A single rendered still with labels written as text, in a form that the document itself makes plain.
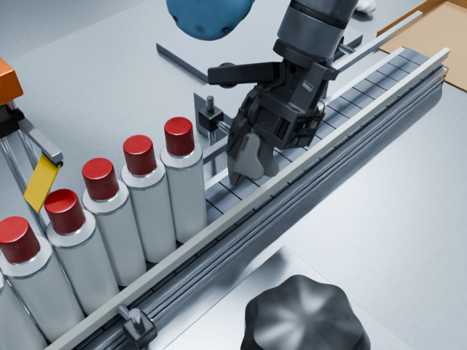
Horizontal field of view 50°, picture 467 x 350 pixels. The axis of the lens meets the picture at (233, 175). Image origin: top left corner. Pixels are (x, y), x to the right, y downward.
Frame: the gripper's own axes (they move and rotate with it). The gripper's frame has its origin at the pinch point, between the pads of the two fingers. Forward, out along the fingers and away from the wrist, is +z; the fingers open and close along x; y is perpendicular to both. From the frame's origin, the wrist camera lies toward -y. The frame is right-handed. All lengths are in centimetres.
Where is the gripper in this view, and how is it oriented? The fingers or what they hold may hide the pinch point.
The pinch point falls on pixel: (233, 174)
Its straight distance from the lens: 71.5
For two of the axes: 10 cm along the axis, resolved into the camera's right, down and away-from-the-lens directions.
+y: 6.9, 5.3, -4.9
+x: 6.3, -1.1, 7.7
